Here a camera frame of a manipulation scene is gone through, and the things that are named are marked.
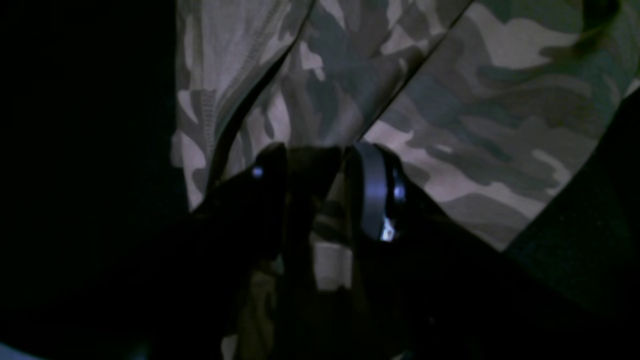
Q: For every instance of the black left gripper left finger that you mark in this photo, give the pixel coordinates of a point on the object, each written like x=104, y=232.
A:
x=175, y=297

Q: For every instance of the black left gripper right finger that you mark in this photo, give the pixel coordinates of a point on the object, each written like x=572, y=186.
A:
x=447, y=295

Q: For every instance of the camouflage t-shirt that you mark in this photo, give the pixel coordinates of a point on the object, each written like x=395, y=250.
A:
x=309, y=302

